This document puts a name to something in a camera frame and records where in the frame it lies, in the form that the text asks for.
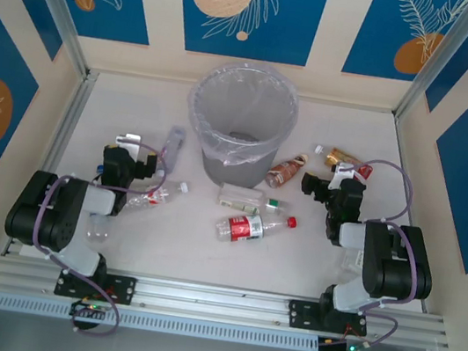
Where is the brown drink bottle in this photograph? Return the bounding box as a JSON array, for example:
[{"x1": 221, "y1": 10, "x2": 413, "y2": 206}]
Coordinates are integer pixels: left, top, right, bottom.
[{"x1": 263, "y1": 147, "x2": 312, "y2": 194}]

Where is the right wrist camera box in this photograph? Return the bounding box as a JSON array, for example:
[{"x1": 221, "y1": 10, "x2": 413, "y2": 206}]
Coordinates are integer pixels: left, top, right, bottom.
[{"x1": 333, "y1": 163, "x2": 360, "y2": 181}]

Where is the red label red cap bottle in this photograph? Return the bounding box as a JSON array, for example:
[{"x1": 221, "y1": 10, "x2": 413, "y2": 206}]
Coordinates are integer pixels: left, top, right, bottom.
[{"x1": 213, "y1": 203, "x2": 300, "y2": 253}]

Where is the bottle with green logo label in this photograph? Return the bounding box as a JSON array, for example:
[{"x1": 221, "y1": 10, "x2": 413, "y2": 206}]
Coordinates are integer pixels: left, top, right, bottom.
[{"x1": 216, "y1": 181, "x2": 293, "y2": 220}]

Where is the clear plastic bin liner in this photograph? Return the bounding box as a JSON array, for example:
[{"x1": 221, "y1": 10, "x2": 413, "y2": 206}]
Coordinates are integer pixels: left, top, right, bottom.
[{"x1": 179, "y1": 51, "x2": 308, "y2": 177}]

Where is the grey slotted cable duct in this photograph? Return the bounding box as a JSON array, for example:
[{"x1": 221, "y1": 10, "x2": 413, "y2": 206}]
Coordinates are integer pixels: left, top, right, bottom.
[{"x1": 0, "y1": 283, "x2": 321, "y2": 351}]

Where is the clear bottle white cap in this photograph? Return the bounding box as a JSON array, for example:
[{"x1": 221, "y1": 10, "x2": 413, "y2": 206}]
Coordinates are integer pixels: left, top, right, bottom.
[{"x1": 123, "y1": 172, "x2": 193, "y2": 222}]

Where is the gold label bottle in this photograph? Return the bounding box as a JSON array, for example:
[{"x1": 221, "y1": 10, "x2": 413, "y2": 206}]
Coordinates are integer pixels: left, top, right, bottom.
[{"x1": 311, "y1": 143, "x2": 376, "y2": 180}]

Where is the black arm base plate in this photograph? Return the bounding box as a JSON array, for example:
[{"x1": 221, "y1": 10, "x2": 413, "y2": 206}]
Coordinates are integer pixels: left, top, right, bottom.
[
  {"x1": 284, "y1": 297, "x2": 372, "y2": 340},
  {"x1": 53, "y1": 264, "x2": 139, "y2": 308}
]

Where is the aluminium frame post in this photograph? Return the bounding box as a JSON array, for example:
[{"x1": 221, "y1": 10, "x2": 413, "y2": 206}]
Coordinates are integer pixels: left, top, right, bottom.
[
  {"x1": 0, "y1": 0, "x2": 111, "y2": 83},
  {"x1": 391, "y1": 0, "x2": 468, "y2": 131}
]

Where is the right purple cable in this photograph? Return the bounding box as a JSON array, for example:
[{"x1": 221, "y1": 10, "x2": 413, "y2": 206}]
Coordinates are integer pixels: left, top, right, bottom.
[{"x1": 325, "y1": 156, "x2": 437, "y2": 351}]

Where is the purple cable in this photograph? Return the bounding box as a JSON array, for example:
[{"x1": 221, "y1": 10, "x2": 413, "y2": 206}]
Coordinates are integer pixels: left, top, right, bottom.
[
  {"x1": 325, "y1": 156, "x2": 437, "y2": 351},
  {"x1": 18, "y1": 127, "x2": 173, "y2": 344}
]

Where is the small clear crushed bottle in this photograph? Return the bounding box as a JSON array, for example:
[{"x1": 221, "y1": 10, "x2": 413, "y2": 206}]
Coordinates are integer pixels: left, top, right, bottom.
[{"x1": 336, "y1": 245, "x2": 366, "y2": 285}]

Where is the aluminium side rail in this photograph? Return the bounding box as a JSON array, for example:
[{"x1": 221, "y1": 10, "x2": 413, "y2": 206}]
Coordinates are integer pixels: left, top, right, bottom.
[{"x1": 3, "y1": 61, "x2": 99, "y2": 266}]

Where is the clear bottle purple label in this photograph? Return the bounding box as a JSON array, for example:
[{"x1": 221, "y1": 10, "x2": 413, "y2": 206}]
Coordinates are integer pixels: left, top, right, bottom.
[{"x1": 157, "y1": 123, "x2": 190, "y2": 177}]

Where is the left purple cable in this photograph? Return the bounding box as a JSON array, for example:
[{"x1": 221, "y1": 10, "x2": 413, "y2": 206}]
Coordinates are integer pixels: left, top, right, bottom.
[{"x1": 18, "y1": 127, "x2": 173, "y2": 344}]

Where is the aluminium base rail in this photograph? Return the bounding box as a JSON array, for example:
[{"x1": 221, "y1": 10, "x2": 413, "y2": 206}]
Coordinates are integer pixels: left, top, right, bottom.
[{"x1": 0, "y1": 245, "x2": 456, "y2": 351}]

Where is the grey round bin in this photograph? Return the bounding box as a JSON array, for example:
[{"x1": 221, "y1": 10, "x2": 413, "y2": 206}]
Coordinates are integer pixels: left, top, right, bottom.
[{"x1": 178, "y1": 55, "x2": 305, "y2": 195}]

